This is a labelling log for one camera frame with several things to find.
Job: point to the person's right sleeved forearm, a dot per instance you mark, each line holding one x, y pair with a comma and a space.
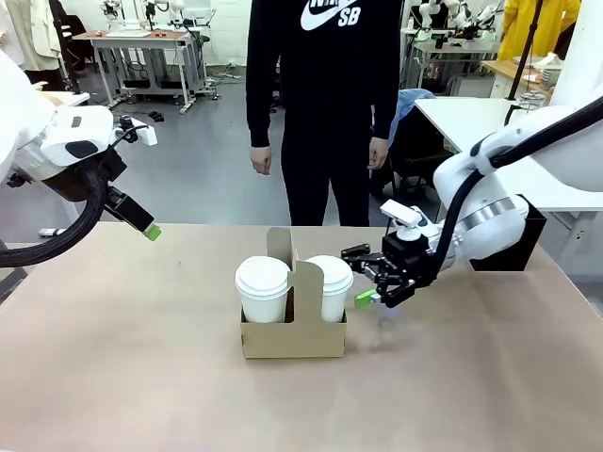
260, 113

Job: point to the blue cloth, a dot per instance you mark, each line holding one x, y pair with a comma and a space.
410, 101

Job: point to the brown paper envelope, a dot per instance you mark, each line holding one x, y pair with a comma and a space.
54, 98

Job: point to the small black foot pedal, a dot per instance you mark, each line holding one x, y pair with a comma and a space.
156, 117

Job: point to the person in yellow jacket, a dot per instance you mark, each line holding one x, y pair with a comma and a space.
551, 23

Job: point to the person's right hand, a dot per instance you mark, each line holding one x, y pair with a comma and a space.
261, 160

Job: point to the white lab workbench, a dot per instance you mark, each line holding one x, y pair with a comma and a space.
452, 49

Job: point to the brown cardboard cup carrier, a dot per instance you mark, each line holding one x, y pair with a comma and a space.
292, 339

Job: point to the white cup stack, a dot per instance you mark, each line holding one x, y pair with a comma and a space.
549, 77

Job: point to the person's left sleeved forearm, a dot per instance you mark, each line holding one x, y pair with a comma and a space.
384, 108

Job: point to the small white table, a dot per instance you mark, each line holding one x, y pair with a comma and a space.
75, 99

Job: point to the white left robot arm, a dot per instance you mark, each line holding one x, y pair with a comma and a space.
19, 117

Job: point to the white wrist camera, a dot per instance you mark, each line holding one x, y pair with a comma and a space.
400, 212
147, 135

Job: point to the white plastic cup lid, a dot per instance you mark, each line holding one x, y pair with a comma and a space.
337, 275
261, 275

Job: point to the black stand pole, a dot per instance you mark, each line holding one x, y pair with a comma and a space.
66, 47

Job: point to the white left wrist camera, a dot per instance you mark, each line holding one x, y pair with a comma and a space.
147, 135

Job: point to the grey metal workbench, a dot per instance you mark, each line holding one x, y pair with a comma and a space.
136, 40

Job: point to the thin black tripod pole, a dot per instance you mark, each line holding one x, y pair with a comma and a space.
523, 52

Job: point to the large white table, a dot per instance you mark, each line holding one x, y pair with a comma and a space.
461, 117

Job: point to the black box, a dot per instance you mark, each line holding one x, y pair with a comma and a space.
532, 235

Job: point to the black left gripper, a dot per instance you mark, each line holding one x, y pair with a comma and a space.
110, 169

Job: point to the white hanging garment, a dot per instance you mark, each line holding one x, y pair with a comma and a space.
33, 33

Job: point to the black chair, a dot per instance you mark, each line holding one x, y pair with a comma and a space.
414, 165

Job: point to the person's left hand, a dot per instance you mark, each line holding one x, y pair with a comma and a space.
378, 153

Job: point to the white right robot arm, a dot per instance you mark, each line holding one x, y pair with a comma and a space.
494, 221

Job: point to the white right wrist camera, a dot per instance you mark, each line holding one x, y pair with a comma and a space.
400, 212

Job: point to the wooden table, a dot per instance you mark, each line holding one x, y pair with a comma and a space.
504, 68

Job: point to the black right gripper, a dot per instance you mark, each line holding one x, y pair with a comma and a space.
405, 256

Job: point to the person in black hoodie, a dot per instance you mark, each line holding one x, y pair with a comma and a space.
325, 117

